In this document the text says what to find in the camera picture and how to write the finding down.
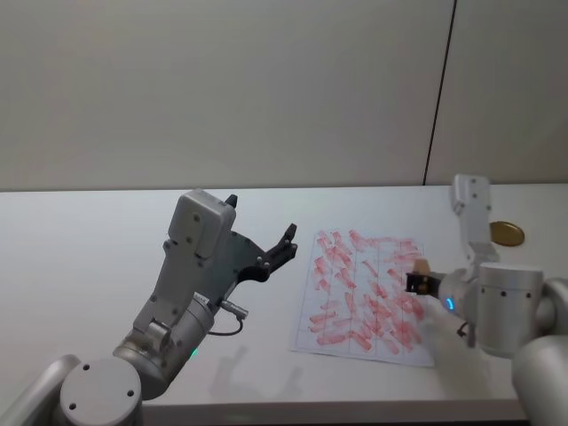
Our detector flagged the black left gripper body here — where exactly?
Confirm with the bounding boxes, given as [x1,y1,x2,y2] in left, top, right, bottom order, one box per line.
[193,229,270,308]

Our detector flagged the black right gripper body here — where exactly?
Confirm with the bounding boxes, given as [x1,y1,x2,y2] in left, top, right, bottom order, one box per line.
[405,271,445,298]

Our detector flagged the white paper with red scribbles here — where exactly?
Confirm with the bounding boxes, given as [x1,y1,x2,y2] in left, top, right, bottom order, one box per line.
[288,227,436,369]

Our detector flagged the round gold disc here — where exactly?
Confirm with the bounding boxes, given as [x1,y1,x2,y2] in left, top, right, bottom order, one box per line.
[489,219,526,247]

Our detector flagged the thin dark cable, silver plug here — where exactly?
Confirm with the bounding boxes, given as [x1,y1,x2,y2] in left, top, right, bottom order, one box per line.
[207,299,250,336]

